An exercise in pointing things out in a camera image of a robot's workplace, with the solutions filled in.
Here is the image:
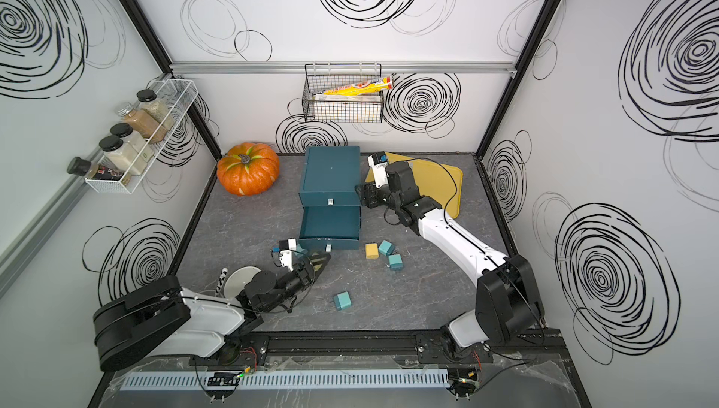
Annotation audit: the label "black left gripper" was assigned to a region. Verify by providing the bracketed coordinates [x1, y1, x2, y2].
[263, 253, 330, 314]

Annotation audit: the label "teal drawer cabinet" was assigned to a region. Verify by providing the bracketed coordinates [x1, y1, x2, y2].
[299, 146, 361, 252]

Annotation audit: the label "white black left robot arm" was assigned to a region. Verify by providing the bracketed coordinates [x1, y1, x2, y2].
[93, 252, 331, 372]

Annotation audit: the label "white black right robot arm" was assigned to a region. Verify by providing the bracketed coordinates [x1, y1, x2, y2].
[356, 152, 544, 349]

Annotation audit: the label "yellow cutting board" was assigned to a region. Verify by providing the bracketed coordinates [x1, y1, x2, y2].
[365, 152, 464, 219]

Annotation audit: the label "white plate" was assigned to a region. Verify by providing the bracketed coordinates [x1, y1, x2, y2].
[223, 266, 261, 299]

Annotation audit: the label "yellow snack package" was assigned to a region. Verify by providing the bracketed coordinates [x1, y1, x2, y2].
[322, 76, 393, 96]

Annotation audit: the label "orange decorative pumpkin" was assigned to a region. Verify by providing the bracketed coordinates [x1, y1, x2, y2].
[217, 142, 280, 196]

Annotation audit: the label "spice jar brown contents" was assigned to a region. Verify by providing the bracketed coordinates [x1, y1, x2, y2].
[115, 104, 167, 144]

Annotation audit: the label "clear acrylic spice shelf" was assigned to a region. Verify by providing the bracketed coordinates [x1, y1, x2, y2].
[81, 78, 203, 203]

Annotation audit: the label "spice jar cream contents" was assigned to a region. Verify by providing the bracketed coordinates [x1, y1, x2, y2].
[98, 135, 147, 176]

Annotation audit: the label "spice jar tan contents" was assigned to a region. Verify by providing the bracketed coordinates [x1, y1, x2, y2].
[137, 89, 175, 130]

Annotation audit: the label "spice jar white contents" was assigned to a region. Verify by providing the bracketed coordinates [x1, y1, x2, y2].
[110, 123, 154, 163]

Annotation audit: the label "small dark pepper bottle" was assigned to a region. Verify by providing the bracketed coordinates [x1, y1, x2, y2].
[67, 157, 129, 184]

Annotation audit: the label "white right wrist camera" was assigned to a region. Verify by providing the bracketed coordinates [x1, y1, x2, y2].
[368, 152, 389, 188]

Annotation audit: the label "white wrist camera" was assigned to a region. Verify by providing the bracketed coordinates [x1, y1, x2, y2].
[271, 239, 298, 271]
[368, 152, 389, 188]

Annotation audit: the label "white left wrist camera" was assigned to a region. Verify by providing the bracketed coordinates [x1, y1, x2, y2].
[271, 239, 298, 271]

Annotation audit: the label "black wire wall basket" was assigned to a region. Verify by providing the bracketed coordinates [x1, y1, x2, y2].
[301, 63, 385, 124]

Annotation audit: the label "grey slotted cable duct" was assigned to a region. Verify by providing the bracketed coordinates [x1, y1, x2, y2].
[120, 369, 449, 392]

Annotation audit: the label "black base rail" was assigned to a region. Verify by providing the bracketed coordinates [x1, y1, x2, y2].
[114, 328, 565, 367]

